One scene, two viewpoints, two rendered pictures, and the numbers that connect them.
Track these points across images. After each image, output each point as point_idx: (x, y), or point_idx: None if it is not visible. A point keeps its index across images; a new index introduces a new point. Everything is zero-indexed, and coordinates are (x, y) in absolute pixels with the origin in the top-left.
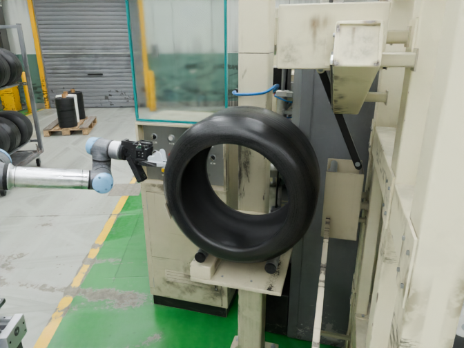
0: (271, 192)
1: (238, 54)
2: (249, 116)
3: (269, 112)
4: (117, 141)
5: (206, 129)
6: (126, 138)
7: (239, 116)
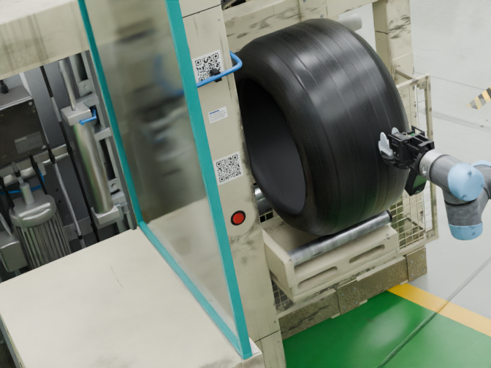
0: None
1: (220, 7)
2: (324, 19)
3: (275, 31)
4: (435, 151)
5: (367, 44)
6: (421, 146)
7: (332, 21)
